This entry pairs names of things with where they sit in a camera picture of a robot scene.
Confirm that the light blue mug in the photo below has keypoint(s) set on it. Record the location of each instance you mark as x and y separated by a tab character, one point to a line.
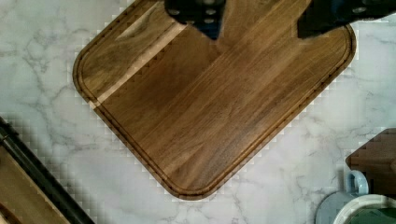
356	185

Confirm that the wooden cutting board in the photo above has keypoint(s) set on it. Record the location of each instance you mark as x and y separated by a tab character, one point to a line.
195	110

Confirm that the brown wooden utensil holder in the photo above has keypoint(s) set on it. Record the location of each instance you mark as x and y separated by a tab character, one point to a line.
376	160

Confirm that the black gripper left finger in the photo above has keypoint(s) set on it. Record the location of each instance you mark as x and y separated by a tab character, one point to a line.
205	15

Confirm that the green cup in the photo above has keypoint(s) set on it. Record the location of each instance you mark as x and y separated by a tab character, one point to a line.
368	209

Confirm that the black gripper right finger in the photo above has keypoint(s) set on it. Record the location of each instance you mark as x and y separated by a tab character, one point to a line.
323	16

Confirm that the silver toaster oven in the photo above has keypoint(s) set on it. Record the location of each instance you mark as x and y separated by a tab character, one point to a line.
29	192

